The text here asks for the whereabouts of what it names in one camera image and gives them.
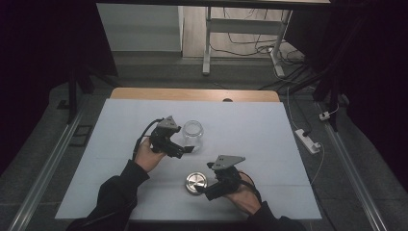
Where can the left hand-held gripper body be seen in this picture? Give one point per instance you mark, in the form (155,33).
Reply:
(163,136)

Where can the white cabinet panel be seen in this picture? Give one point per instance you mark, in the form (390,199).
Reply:
(141,27)

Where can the black metal stand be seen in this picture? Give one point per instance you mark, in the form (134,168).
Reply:
(73,93)
(327,86)

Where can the white foam board mat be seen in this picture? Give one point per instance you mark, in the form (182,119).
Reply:
(237,134)

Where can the small white plug adapter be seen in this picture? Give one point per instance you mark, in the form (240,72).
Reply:
(324,115)

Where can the dark curtain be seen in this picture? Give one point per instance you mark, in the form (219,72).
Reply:
(35,64)
(375,80)

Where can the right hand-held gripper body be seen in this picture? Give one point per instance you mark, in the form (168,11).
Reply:
(226,174)

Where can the white desk frame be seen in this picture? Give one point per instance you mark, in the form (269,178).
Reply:
(243,26)

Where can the person's right hand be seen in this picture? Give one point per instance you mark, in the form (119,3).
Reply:
(245,195)

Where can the person's left hand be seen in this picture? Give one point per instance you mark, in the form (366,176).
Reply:
(148,157)

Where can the clear glass jar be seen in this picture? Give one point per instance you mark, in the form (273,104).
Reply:
(193,133)

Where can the metal floor rail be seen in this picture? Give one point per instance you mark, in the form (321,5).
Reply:
(45,173)
(356,179)

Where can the wooden table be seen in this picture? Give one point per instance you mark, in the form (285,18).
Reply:
(192,94)

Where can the white power strip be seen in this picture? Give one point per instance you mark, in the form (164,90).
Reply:
(307,140)

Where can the round metal jar lid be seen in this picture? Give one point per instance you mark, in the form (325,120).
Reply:
(195,183)

